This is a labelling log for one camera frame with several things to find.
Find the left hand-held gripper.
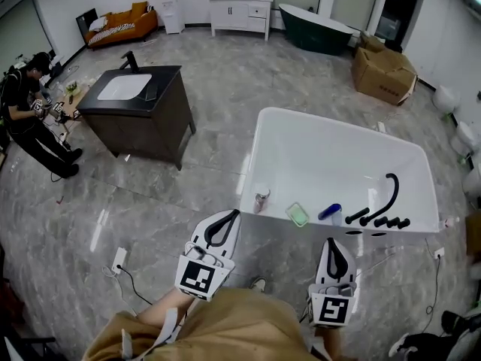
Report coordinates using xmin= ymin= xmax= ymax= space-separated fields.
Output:
xmin=174 ymin=208 xmax=242 ymax=302

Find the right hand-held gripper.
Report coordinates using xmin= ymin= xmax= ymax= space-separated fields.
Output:
xmin=305 ymin=237 xmax=358 ymax=329

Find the blue bottle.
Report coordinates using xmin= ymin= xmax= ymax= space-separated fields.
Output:
xmin=317 ymin=202 xmax=343 ymax=226

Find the white bathtub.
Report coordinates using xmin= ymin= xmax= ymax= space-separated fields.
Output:
xmin=239 ymin=107 xmax=441 ymax=237

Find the person's left forearm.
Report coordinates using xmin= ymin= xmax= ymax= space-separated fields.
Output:
xmin=137 ymin=287 xmax=200 ymax=338

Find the person's right forearm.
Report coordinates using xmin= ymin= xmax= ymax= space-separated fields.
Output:
xmin=319 ymin=326 xmax=345 ymax=361

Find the black bathtub faucet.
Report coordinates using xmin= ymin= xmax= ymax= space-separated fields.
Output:
xmin=358 ymin=172 xmax=412 ymax=229

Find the dark green bathtub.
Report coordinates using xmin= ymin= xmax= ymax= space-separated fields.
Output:
xmin=278 ymin=2 xmax=355 ymax=56

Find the black hand shower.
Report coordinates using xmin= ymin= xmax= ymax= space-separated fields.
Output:
xmin=345 ymin=208 xmax=371 ymax=225

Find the green soap dish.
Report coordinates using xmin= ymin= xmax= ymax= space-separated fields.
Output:
xmin=285 ymin=201 xmax=310 ymax=227

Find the person's tan clothing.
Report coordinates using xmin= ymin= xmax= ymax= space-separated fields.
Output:
xmin=81 ymin=287 xmax=321 ymax=361

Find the dark wooden vanity cabinet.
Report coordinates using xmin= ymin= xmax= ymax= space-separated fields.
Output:
xmin=76 ymin=65 xmax=197 ymax=171

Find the brown box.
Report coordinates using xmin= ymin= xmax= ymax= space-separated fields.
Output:
xmin=464 ymin=209 xmax=481 ymax=257

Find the white sink basin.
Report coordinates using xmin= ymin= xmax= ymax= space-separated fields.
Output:
xmin=96 ymin=74 xmax=153 ymax=102

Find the black basin faucet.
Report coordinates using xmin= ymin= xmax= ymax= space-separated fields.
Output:
xmin=119 ymin=50 xmax=141 ymax=76

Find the small wooden table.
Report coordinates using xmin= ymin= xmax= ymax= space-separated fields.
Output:
xmin=44 ymin=83 xmax=92 ymax=135

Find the large cardboard box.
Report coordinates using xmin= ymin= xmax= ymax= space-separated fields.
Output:
xmin=350 ymin=46 xmax=419 ymax=108

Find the white vanity cabinet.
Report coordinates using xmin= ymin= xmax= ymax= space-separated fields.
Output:
xmin=208 ymin=0 xmax=276 ymax=42

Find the striped blanket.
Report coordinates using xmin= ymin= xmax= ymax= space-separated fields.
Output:
xmin=91 ymin=21 xmax=137 ymax=44

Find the orange sofa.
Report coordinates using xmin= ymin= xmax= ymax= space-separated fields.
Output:
xmin=83 ymin=1 xmax=159 ymax=50

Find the white water dispenser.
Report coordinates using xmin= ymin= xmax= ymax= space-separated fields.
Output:
xmin=161 ymin=0 xmax=186 ymax=35

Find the small cardboard box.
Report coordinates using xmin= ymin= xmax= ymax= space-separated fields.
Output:
xmin=359 ymin=31 xmax=387 ymax=53

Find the black flat panel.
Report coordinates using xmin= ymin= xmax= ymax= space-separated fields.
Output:
xmin=75 ymin=8 xmax=100 ymax=45

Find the black power cable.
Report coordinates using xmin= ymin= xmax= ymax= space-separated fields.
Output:
xmin=118 ymin=264 xmax=154 ymax=306

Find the thin black cable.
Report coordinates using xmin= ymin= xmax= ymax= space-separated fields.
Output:
xmin=423 ymin=255 xmax=441 ymax=316

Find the white wrist strap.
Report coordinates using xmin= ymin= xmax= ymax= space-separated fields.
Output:
xmin=152 ymin=307 xmax=182 ymax=349

